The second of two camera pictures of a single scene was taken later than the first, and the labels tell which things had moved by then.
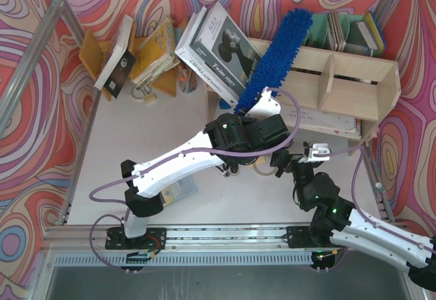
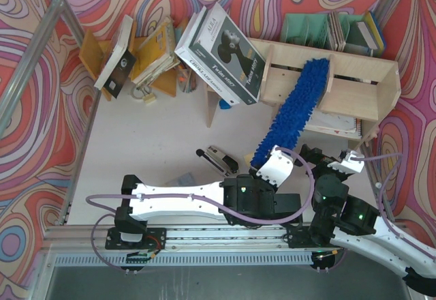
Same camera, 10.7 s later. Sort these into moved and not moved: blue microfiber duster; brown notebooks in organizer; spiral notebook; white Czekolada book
Moved: blue microfiber duster
Not moved: brown notebooks in organizer; spiral notebook; white Czekolada book
